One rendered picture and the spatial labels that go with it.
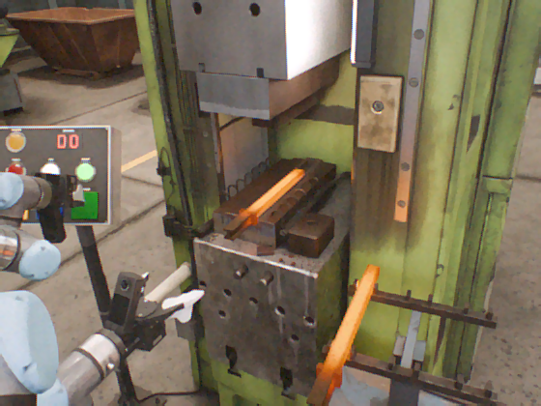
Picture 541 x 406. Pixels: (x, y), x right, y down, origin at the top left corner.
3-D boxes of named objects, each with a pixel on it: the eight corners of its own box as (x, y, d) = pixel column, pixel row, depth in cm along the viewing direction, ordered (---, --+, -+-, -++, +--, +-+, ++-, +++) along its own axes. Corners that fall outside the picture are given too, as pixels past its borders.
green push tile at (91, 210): (97, 219, 132) (97, 192, 133) (71, 219, 133) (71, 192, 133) (100, 219, 134) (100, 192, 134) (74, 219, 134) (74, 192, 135)
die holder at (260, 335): (316, 402, 137) (316, 275, 116) (208, 357, 154) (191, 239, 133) (377, 290, 179) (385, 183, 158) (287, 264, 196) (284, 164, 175)
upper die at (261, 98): (270, 120, 110) (268, 78, 105) (200, 110, 119) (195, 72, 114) (338, 77, 142) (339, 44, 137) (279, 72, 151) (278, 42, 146)
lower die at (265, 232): (275, 248, 127) (274, 220, 123) (213, 232, 136) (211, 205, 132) (335, 185, 159) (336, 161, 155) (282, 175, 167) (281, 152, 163)
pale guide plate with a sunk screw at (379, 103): (393, 153, 111) (400, 79, 103) (356, 147, 115) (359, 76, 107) (396, 149, 113) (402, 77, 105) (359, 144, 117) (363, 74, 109)
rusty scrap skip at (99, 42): (102, 86, 669) (88, 21, 629) (17, 74, 758) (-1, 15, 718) (161, 69, 760) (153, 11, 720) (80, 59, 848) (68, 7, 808)
